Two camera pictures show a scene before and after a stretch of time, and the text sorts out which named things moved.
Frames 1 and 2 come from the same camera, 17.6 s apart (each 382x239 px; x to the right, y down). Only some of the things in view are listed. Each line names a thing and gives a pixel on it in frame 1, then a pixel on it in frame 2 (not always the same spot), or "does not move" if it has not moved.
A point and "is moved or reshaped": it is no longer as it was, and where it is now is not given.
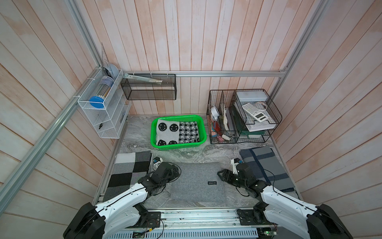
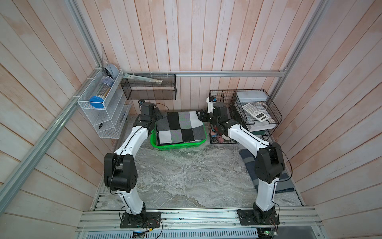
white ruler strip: [143, 78] does not move
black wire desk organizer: [240, 116] does not move
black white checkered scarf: [128, 169] is moved or reshaped
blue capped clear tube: [97, 101] does not move
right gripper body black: [234, 179] → [210, 117]
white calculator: [256, 114] does not move
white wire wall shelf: [107, 102] does not move
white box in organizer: [251, 96] does not move
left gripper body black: [170, 177] → [156, 116]
